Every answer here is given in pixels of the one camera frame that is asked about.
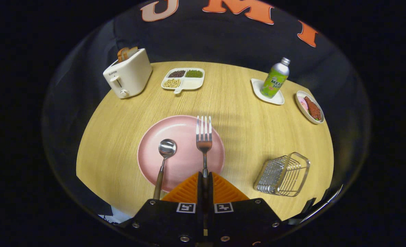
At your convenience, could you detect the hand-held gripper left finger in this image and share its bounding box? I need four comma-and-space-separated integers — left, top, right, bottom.
119, 172, 205, 247

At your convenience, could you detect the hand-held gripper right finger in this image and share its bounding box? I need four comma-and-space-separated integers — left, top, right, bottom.
206, 172, 291, 247

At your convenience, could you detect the metal spoon with wooden handle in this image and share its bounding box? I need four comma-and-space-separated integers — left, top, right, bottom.
153, 139, 177, 200

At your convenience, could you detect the metal fork with wooden handle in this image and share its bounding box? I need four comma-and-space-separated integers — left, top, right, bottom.
195, 116, 213, 178

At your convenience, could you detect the metal cutlery drainer basket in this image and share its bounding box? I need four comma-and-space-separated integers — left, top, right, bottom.
253, 152, 311, 197

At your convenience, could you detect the pink round plate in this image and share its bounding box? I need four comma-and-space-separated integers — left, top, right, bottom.
137, 115, 225, 192

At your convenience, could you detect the white side desk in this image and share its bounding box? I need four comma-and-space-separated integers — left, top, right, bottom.
301, 185, 344, 223

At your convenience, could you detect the white oval food plate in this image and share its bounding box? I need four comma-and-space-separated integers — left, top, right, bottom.
295, 91, 325, 125

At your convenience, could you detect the brown fried meat piece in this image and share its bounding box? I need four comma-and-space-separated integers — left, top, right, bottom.
304, 96, 322, 120

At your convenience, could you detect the white square coaster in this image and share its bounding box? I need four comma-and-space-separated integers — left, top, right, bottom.
251, 78, 285, 105

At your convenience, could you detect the white divided bean tray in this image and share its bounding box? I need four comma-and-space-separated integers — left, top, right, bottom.
161, 68, 205, 94

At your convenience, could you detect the green soda bottle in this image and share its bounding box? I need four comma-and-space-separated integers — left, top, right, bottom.
260, 57, 291, 99

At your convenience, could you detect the cream white toaster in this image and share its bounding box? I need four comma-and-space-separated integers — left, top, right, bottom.
103, 48, 153, 99

